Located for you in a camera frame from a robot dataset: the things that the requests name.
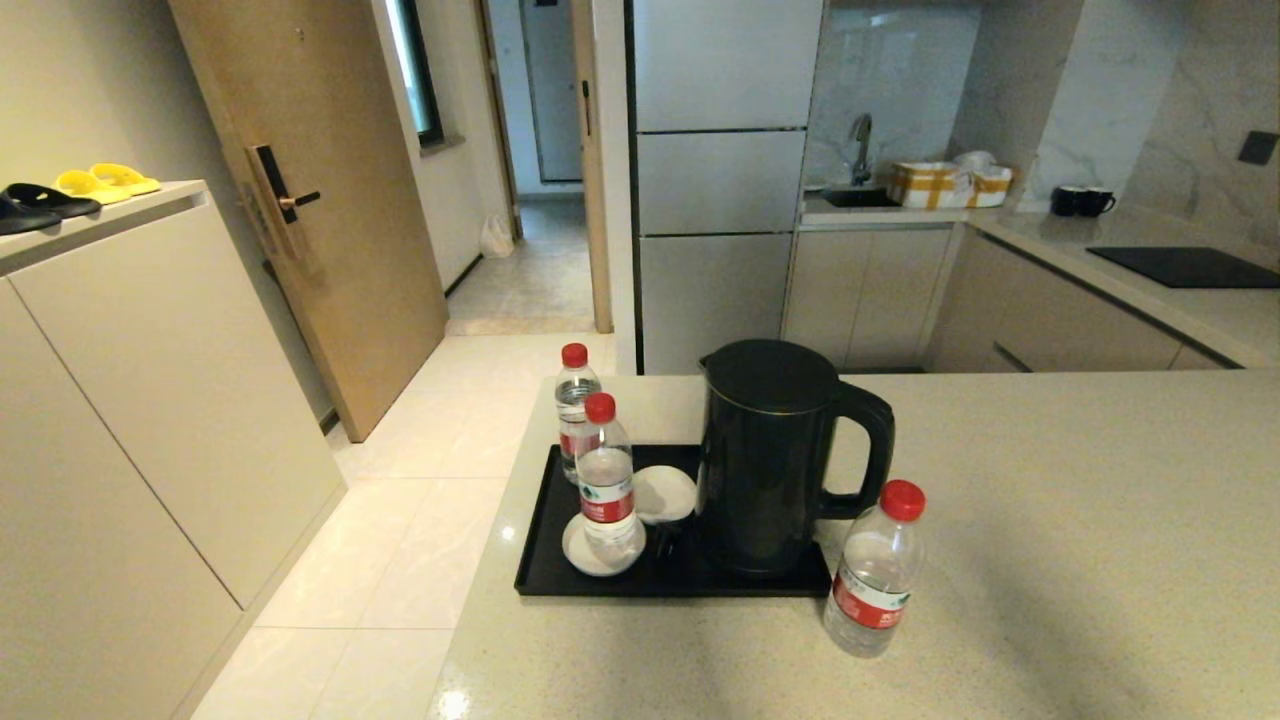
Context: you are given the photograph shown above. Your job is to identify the black induction cooktop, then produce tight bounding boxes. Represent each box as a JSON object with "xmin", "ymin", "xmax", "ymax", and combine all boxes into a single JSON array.
[{"xmin": 1086, "ymin": 245, "xmax": 1280, "ymax": 290}]

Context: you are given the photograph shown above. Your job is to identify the yellow striped white box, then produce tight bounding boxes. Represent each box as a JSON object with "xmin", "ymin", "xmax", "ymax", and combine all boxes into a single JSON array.
[
  {"xmin": 960, "ymin": 165, "xmax": 1014, "ymax": 208},
  {"xmin": 887, "ymin": 160, "xmax": 976, "ymax": 210}
]

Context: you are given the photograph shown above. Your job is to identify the white ribbed saucer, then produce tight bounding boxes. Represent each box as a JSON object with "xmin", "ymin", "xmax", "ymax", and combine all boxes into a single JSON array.
[
  {"xmin": 561, "ymin": 510, "xmax": 648, "ymax": 578},
  {"xmin": 633, "ymin": 465, "xmax": 699, "ymax": 526}
]

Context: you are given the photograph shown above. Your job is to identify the silver refrigerator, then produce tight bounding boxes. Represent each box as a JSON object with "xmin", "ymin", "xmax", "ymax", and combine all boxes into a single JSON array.
[{"xmin": 625, "ymin": 0, "xmax": 829, "ymax": 376}]

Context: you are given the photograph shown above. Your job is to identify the black slipper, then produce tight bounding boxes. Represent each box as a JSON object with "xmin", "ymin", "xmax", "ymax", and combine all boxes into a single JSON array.
[
  {"xmin": 3, "ymin": 182, "xmax": 103, "ymax": 219},
  {"xmin": 0, "ymin": 192, "xmax": 63, "ymax": 237}
]

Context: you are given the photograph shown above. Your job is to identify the white hallway door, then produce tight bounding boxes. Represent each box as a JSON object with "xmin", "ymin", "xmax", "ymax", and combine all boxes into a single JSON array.
[{"xmin": 518, "ymin": 0, "xmax": 584, "ymax": 184}]

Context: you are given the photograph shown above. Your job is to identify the chrome kitchen faucet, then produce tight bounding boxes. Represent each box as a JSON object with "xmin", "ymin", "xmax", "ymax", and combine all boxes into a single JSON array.
[{"xmin": 850, "ymin": 112, "xmax": 875, "ymax": 187}]

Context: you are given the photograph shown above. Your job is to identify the yellow slipper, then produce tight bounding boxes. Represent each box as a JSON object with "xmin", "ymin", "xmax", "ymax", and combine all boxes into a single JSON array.
[
  {"xmin": 88, "ymin": 162, "xmax": 163, "ymax": 197},
  {"xmin": 53, "ymin": 169, "xmax": 133, "ymax": 206}
]

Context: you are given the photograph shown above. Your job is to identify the beige shoe cabinet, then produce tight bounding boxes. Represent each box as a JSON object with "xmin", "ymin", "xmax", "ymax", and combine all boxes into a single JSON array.
[{"xmin": 0, "ymin": 180, "xmax": 348, "ymax": 720}]

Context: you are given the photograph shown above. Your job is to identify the wooden entrance door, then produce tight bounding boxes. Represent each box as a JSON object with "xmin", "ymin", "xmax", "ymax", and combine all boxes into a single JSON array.
[{"xmin": 168, "ymin": 0, "xmax": 449, "ymax": 444}]

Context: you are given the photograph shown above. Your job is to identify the beige kitchen base cabinets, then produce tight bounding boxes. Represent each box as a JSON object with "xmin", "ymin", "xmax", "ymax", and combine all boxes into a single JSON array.
[{"xmin": 780, "ymin": 222, "xmax": 1246, "ymax": 373}]

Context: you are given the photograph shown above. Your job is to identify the dark framed window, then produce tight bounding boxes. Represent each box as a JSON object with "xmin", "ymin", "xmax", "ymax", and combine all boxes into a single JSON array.
[{"xmin": 385, "ymin": 0, "xmax": 446, "ymax": 149}]

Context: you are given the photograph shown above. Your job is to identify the dark kitchen sink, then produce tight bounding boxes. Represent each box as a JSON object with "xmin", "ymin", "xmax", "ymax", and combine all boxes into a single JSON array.
[{"xmin": 820, "ymin": 186, "xmax": 906, "ymax": 209}]

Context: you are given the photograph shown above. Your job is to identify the black rectangular serving tray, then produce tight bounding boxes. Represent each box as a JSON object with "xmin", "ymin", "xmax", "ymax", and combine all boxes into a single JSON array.
[{"xmin": 514, "ymin": 443, "xmax": 834, "ymax": 599}]

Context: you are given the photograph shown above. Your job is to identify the black door lock handle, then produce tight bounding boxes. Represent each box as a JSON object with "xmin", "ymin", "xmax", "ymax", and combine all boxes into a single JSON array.
[{"xmin": 245, "ymin": 144, "xmax": 323, "ymax": 263}]

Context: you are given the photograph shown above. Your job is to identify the black electric kettle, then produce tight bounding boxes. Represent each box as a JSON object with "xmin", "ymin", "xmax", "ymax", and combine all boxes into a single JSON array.
[{"xmin": 695, "ymin": 338, "xmax": 897, "ymax": 579}]

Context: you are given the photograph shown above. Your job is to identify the narrow wooden door panel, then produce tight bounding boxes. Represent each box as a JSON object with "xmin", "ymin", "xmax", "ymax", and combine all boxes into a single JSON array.
[{"xmin": 570, "ymin": 0, "xmax": 615, "ymax": 334}]

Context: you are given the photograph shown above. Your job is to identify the clear red-capped water bottle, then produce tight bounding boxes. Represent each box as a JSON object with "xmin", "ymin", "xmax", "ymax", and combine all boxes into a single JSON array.
[
  {"xmin": 553, "ymin": 342, "xmax": 604, "ymax": 486},
  {"xmin": 822, "ymin": 479, "xmax": 927, "ymax": 659},
  {"xmin": 575, "ymin": 392, "xmax": 641, "ymax": 561}
]

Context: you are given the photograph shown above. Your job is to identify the white plastic bag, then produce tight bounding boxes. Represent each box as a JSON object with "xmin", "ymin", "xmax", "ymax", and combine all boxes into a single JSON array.
[{"xmin": 478, "ymin": 212, "xmax": 517, "ymax": 260}]

